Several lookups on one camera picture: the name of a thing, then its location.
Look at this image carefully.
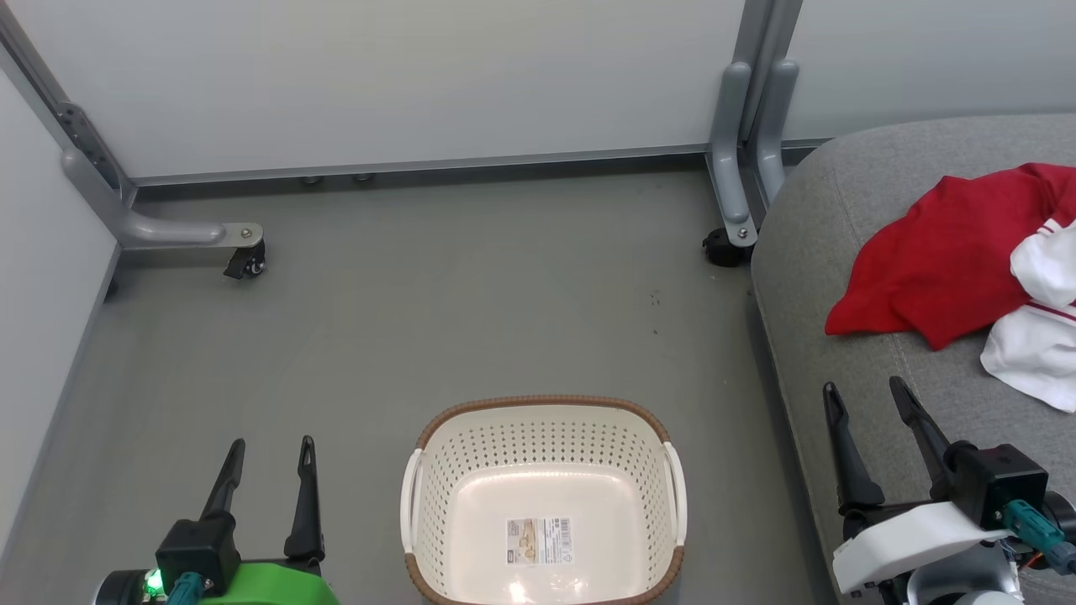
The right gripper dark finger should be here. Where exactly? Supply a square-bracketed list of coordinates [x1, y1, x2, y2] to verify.
[822, 381, 886, 516]
[889, 375, 957, 498]

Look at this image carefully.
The grey fabric sofa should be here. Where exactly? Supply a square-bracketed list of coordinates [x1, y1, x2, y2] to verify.
[750, 113, 1076, 605]

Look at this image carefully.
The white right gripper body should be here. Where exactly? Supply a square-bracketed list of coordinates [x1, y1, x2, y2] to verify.
[831, 494, 1076, 597]

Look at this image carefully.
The grey upright partition post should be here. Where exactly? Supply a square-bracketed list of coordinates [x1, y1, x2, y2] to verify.
[738, 0, 804, 145]

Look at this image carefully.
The grey double partition foot bracket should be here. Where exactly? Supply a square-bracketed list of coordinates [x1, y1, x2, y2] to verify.
[708, 58, 800, 250]

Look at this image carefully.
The cream perforated laundry basket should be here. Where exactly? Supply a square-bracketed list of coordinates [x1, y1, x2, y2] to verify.
[400, 394, 689, 605]

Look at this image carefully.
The teal camera cable plug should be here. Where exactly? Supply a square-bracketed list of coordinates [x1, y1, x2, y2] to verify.
[166, 571, 208, 605]
[1000, 498, 1076, 577]

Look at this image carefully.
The teal left camera cable plug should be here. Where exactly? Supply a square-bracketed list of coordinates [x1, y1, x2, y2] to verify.
[166, 571, 208, 605]

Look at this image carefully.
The teal right camera cable plug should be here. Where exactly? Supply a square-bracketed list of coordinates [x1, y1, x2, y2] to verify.
[1000, 498, 1076, 577]

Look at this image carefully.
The red and white jersey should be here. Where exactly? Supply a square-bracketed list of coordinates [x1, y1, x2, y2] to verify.
[824, 161, 1076, 414]

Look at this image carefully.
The black caster wheel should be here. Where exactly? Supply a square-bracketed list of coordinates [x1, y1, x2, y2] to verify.
[702, 227, 751, 269]
[222, 239, 268, 281]

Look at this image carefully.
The basket product sticker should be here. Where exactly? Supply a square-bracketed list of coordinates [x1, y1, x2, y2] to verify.
[504, 516, 575, 567]

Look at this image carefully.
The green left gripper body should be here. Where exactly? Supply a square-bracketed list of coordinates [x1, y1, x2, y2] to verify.
[92, 558, 341, 605]

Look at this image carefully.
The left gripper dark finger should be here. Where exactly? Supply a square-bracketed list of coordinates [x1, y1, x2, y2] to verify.
[199, 438, 247, 523]
[283, 434, 327, 564]

